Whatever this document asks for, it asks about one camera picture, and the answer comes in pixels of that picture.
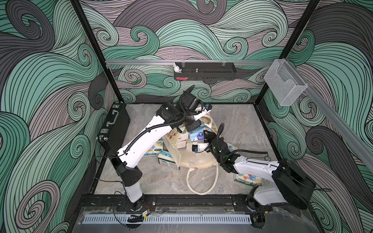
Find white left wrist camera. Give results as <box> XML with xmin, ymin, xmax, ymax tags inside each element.
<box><xmin>194</xmin><ymin>103</ymin><xmax>212</xmax><ymax>121</ymax></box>

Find floral canvas tote bag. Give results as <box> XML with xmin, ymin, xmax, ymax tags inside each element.
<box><xmin>162</xmin><ymin>114</ymin><xmax>219</xmax><ymax>196</ymax></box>

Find clear acrylic wall holder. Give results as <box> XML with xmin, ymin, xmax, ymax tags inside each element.
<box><xmin>264</xmin><ymin>59</ymin><xmax>308</xmax><ymax>106</ymax></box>

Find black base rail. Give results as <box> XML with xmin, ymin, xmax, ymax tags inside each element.
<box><xmin>76</xmin><ymin>194</ymin><xmax>258</xmax><ymax>213</ymax></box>

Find white slotted cable duct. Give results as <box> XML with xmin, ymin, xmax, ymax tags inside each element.
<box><xmin>82</xmin><ymin>214</ymin><xmax>252</xmax><ymax>225</ymax></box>

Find elephant print tissue pack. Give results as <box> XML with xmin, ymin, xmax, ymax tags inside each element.
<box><xmin>234</xmin><ymin>174</ymin><xmax>262</xmax><ymax>187</ymax></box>
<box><xmin>228</xmin><ymin>144</ymin><xmax>239</xmax><ymax>151</ymax></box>
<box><xmin>144</xmin><ymin>140</ymin><xmax>164</xmax><ymax>156</ymax></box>

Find white rabbit figurine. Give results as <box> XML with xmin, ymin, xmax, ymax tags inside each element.
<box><xmin>173</xmin><ymin>63</ymin><xmax>182</xmax><ymax>73</ymax></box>

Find light blue puppy tissue pack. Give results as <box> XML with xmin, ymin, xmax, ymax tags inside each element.
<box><xmin>189</xmin><ymin>125</ymin><xmax>210</xmax><ymax>142</ymax></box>

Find black wall shelf tray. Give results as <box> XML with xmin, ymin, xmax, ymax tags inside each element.
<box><xmin>174</xmin><ymin>62</ymin><xmax>237</xmax><ymax>82</ymax></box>

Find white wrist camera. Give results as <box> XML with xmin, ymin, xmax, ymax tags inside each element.
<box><xmin>194</xmin><ymin>103</ymin><xmax>212</xmax><ymax>121</ymax></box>
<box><xmin>191</xmin><ymin>143</ymin><xmax>209</xmax><ymax>153</ymax></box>

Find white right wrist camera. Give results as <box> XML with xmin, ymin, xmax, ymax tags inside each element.
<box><xmin>191</xmin><ymin>143</ymin><xmax>209</xmax><ymax>153</ymax></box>

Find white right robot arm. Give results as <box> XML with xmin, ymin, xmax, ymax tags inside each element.
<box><xmin>204</xmin><ymin>123</ymin><xmax>316</xmax><ymax>210</ymax></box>

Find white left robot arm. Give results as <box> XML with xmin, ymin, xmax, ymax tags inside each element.
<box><xmin>109</xmin><ymin>85</ymin><xmax>211</xmax><ymax>205</ymax></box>

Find black carrying case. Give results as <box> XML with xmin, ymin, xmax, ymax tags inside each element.
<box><xmin>96</xmin><ymin>102</ymin><xmax>131</xmax><ymax>151</ymax></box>

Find pink item on shelf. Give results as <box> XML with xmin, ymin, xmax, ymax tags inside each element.
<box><xmin>176</xmin><ymin>77</ymin><xmax>188</xmax><ymax>81</ymax></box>

